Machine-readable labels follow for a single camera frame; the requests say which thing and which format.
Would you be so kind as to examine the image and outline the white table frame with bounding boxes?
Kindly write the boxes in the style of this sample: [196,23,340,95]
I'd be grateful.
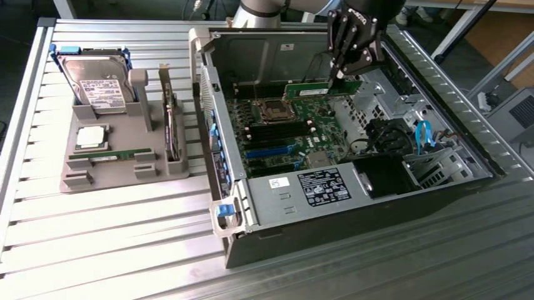
[405,0,534,82]

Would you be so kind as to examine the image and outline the black RAM slots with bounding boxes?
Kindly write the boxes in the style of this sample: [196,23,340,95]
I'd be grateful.
[245,118,315,143]

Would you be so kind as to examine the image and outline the grey parts rack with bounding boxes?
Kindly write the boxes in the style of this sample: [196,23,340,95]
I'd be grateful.
[58,69,191,194]

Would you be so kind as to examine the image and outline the open black PC case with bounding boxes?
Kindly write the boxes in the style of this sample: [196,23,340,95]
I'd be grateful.
[188,24,508,269]

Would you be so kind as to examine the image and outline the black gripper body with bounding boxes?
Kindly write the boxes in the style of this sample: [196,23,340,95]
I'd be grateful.
[325,0,405,57]

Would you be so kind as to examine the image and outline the green motherboard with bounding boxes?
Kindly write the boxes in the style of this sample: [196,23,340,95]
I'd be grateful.
[231,90,355,179]

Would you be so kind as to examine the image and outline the white power strip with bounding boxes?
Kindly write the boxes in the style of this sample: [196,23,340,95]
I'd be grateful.
[476,91,502,111]

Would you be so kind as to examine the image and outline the graphics card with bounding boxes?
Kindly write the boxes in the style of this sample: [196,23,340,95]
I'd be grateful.
[157,63,185,163]

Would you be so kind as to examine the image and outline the green RAM stick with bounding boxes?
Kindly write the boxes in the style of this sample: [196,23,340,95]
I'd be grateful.
[68,148,150,161]
[283,80,363,100]

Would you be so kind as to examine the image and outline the CPU socket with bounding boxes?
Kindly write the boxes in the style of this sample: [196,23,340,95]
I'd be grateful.
[255,99,297,125]

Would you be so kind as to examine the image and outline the blue SATA wire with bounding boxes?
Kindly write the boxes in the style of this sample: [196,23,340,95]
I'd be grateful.
[415,120,438,156]

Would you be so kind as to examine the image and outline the grey power supply unit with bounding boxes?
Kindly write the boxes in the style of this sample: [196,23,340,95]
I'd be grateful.
[245,167,376,228]

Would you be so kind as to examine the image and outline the silver CPU chip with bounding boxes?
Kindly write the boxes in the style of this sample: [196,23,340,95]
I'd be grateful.
[74,125,110,151]

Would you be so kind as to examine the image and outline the hard disk with blue carrier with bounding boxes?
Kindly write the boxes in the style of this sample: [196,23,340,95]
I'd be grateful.
[49,45,133,116]

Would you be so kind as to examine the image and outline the grey desktop computer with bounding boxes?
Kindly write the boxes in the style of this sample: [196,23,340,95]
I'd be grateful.
[486,87,534,144]

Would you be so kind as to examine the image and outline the blue expansion slot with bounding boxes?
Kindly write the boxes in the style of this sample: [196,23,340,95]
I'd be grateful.
[245,146,296,159]

